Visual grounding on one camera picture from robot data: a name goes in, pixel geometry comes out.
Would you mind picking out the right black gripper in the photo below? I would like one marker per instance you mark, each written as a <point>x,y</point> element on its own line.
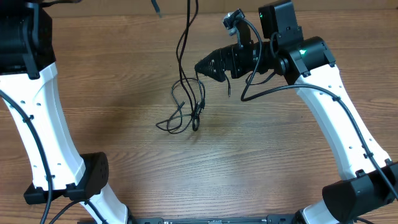
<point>233,62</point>

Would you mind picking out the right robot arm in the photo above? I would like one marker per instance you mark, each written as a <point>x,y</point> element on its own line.
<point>368,176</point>

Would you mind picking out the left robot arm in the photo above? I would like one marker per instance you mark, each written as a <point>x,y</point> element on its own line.
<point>29,88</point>

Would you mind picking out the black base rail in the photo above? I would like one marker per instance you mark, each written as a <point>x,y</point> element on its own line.
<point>214,220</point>

